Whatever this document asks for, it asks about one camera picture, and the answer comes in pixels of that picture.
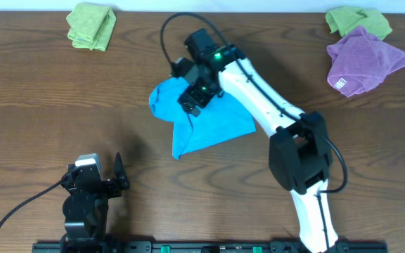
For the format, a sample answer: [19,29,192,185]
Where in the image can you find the blue cloth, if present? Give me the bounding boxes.
[149,78,256,160]

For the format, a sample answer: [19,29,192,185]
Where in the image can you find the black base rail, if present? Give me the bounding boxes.
[32,240,388,253]

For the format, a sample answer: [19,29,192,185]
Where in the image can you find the crumpled green cloth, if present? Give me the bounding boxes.
[326,6,392,40]

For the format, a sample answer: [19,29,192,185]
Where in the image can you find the purple cloth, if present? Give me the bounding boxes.
[326,26,405,97]

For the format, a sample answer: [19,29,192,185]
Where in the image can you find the folded green cloth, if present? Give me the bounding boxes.
[66,3,117,51]

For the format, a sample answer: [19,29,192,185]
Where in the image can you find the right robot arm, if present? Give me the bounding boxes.
[173,29,338,252]

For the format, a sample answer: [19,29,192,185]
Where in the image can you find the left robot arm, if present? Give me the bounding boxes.
[59,153,130,252]

